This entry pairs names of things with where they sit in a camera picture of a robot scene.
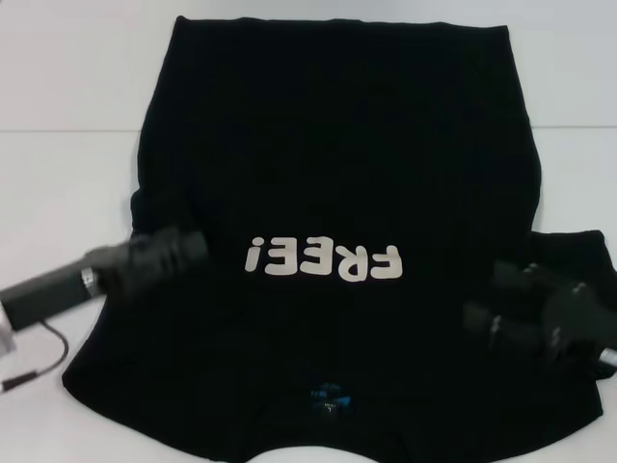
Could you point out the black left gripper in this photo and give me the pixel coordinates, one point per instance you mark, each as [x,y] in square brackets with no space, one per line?
[48,294]

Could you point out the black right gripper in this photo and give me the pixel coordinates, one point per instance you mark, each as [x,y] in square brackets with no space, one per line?
[578,318]

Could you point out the black T-shirt with FREE! print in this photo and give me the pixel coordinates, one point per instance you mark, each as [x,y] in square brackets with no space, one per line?
[328,169]

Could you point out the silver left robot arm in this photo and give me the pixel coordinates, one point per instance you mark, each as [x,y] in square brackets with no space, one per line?
[6,337]

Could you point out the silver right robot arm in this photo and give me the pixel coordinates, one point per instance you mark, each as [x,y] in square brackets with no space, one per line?
[609,358]

